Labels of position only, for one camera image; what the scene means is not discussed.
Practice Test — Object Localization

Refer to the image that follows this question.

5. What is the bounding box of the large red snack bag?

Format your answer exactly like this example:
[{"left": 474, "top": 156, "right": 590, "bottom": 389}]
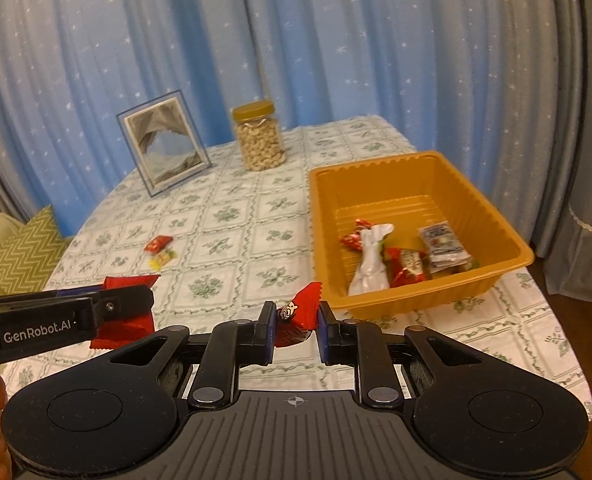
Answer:
[{"left": 89, "top": 273, "right": 162, "bottom": 351}]

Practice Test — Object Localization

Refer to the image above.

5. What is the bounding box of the small yellow candy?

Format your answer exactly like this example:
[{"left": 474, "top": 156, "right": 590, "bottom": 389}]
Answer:
[{"left": 150, "top": 249, "right": 177, "bottom": 271}]

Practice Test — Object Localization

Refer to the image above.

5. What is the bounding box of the blue star curtain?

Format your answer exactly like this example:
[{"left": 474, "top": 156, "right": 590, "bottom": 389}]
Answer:
[{"left": 0, "top": 0, "right": 560, "bottom": 238}]

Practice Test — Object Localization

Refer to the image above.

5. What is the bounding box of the white snack packet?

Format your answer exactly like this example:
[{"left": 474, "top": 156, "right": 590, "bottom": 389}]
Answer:
[{"left": 348, "top": 223, "right": 395, "bottom": 296}]

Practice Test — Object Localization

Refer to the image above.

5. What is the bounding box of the dark clear snack packet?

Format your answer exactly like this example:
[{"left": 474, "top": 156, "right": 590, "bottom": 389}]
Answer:
[{"left": 418, "top": 221, "right": 473, "bottom": 274}]

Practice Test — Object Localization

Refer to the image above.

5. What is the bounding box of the green zigzag cushion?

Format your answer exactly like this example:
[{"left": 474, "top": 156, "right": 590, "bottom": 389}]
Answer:
[{"left": 0, "top": 206, "right": 69, "bottom": 295}]

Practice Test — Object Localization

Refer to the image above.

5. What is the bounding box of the glass sand picture frame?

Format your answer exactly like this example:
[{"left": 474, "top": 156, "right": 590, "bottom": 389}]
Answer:
[{"left": 117, "top": 90, "right": 211, "bottom": 196}]

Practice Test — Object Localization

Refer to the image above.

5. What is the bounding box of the red snack packet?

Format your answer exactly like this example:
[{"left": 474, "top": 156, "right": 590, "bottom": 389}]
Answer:
[{"left": 339, "top": 219, "right": 374, "bottom": 252}]

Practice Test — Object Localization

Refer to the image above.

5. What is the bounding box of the grey lace-trimmed cover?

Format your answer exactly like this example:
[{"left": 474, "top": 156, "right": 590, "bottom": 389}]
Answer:
[{"left": 531, "top": 0, "right": 592, "bottom": 301}]

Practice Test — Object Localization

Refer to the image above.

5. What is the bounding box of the small red candy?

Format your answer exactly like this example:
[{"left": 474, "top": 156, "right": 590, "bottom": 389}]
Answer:
[{"left": 144, "top": 235, "right": 174, "bottom": 255}]

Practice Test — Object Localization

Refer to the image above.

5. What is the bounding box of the orange plastic tray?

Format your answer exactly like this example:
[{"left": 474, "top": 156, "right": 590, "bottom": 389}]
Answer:
[{"left": 309, "top": 151, "right": 534, "bottom": 318}]

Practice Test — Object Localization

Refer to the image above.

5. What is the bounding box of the floral tablecloth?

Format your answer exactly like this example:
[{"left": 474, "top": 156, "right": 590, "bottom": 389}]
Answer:
[{"left": 48, "top": 116, "right": 592, "bottom": 408}]

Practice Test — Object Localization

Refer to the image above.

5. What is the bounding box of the cashew nut jar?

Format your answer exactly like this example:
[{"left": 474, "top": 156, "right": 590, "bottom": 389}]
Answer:
[{"left": 232, "top": 100, "right": 286, "bottom": 171}]

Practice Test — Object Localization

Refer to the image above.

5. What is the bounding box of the red panda candy packet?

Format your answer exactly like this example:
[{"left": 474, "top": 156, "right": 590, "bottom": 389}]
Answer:
[{"left": 274, "top": 282, "right": 322, "bottom": 348}]

